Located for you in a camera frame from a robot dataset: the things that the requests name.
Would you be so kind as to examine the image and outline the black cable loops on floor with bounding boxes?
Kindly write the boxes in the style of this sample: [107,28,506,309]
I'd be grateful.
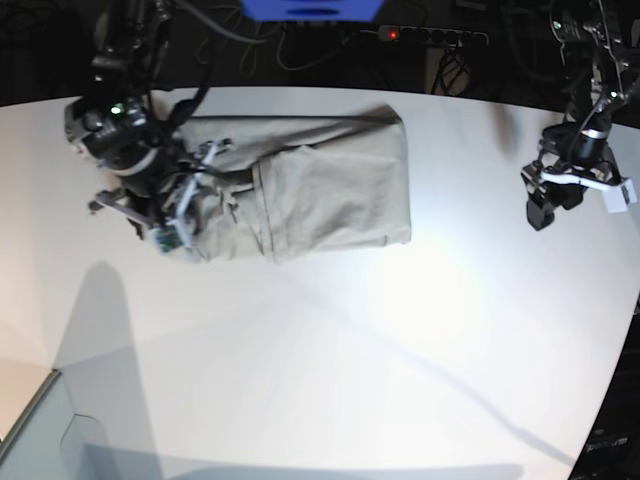
[164,0,351,81]

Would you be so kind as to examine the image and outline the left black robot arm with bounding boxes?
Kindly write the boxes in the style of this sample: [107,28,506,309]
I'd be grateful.
[515,1,639,231]

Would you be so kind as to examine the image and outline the black power strip red light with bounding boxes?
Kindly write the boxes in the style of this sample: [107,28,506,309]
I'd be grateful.
[376,25,490,47]

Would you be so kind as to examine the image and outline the blue box at top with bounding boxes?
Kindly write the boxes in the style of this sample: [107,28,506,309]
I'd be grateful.
[241,0,384,22]

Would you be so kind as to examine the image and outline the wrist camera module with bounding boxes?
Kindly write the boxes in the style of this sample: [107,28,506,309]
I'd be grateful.
[148,219,193,255]
[602,178,638,214]

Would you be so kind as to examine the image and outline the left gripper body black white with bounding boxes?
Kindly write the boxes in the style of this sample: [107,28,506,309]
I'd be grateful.
[521,123,625,200]

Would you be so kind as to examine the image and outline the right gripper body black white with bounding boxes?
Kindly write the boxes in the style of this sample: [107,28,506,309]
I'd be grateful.
[87,137,235,235]

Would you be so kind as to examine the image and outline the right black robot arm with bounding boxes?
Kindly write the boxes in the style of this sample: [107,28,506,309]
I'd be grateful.
[64,1,234,234]

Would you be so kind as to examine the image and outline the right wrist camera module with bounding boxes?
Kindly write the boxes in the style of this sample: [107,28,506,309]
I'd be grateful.
[148,219,193,255]

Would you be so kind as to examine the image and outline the grey t-shirt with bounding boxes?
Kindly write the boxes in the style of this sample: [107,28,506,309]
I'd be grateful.
[168,105,411,263]

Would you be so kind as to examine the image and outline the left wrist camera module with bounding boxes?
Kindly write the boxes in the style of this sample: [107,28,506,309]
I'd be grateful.
[602,178,638,214]

